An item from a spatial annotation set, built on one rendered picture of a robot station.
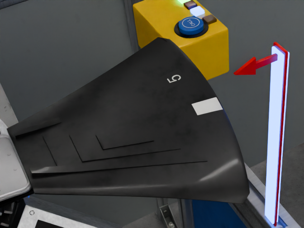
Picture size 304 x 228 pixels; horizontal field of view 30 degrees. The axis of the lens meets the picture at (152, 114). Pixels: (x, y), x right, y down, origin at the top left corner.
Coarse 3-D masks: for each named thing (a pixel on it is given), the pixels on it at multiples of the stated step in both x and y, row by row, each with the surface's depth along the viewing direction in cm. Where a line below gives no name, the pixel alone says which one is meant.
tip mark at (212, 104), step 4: (204, 100) 64; (208, 100) 64; (212, 100) 64; (216, 100) 64; (192, 104) 63; (196, 104) 64; (200, 104) 64; (204, 104) 64; (208, 104) 64; (212, 104) 64; (216, 104) 64; (196, 108) 63; (200, 108) 63; (204, 108) 63; (208, 108) 63; (212, 108) 64; (216, 108) 64; (220, 108) 64; (196, 112) 63; (200, 112) 63; (204, 112) 63; (208, 112) 63
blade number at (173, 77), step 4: (172, 72) 66; (176, 72) 66; (180, 72) 66; (164, 76) 66; (168, 76) 66; (172, 76) 66; (176, 76) 66; (180, 76) 66; (184, 76) 66; (164, 80) 65; (168, 80) 65; (172, 80) 65; (176, 80) 65; (180, 80) 65; (184, 80) 65; (168, 84) 65; (172, 84) 65; (176, 84) 65; (168, 88) 64
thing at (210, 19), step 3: (210, 15) 92; (204, 18) 92; (207, 18) 92; (210, 18) 91; (213, 18) 91; (204, 21) 92; (207, 21) 91; (210, 21) 91; (213, 21) 91; (216, 21) 91
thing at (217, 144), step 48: (144, 48) 68; (96, 96) 64; (144, 96) 64; (192, 96) 64; (48, 144) 58; (96, 144) 58; (144, 144) 59; (192, 144) 60; (48, 192) 54; (96, 192) 55; (144, 192) 56; (192, 192) 57; (240, 192) 59
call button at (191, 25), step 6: (186, 18) 91; (192, 18) 91; (198, 18) 91; (180, 24) 90; (186, 24) 90; (192, 24) 90; (198, 24) 90; (180, 30) 90; (186, 30) 89; (192, 30) 89; (198, 30) 89
